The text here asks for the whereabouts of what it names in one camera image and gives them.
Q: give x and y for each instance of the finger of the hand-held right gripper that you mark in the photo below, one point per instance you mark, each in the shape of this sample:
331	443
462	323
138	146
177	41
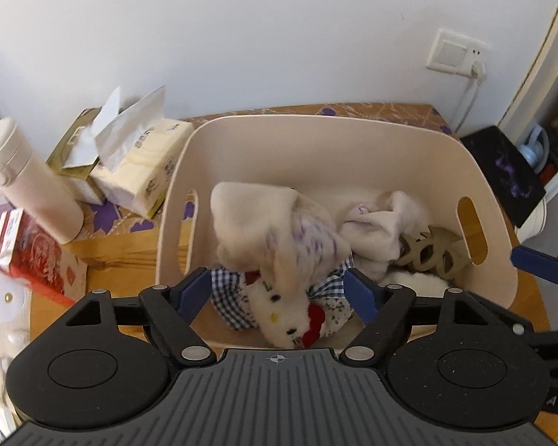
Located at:
534	260
507	321

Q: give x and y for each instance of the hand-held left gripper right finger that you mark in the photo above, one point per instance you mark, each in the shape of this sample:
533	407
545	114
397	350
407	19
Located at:
361	293

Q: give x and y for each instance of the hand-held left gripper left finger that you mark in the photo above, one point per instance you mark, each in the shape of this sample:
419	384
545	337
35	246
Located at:
193	295

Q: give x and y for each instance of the white cat plush toy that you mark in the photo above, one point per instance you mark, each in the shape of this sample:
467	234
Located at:
260	223

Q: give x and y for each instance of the beige plastic storage bin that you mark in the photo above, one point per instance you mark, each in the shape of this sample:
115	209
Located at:
307	158

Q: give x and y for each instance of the wooden desktop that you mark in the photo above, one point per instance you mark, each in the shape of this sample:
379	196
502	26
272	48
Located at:
121	251

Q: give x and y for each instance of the blue white checked cloth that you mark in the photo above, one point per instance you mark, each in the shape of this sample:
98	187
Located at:
228	292

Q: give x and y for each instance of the white bucket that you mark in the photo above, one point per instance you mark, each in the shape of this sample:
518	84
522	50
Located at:
534	218

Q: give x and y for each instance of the pale sock purple print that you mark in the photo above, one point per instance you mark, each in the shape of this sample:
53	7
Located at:
381	232

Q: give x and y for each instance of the white cat-face plush sock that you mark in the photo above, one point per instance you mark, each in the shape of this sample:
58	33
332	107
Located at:
283	316

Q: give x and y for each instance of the black board purple print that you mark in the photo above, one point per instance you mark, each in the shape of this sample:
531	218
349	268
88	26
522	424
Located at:
502	172

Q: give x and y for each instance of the light blue plastic item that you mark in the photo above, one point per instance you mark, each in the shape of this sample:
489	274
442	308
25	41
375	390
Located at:
532	148

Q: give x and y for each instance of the cream tissue pack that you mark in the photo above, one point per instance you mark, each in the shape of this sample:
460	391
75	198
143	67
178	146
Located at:
144	167

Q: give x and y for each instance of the red carton box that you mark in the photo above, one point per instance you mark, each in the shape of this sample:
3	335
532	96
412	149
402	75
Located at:
37	260

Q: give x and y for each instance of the gold tissue box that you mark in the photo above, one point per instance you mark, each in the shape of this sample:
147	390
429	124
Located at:
72	148

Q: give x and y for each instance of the white thermos bottle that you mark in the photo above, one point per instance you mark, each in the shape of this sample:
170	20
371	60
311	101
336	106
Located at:
32	181

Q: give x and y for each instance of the white door frame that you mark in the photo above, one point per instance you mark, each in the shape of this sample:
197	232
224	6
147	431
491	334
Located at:
539	83

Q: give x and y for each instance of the white wall socket panel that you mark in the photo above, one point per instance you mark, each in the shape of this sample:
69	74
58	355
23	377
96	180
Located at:
453	51

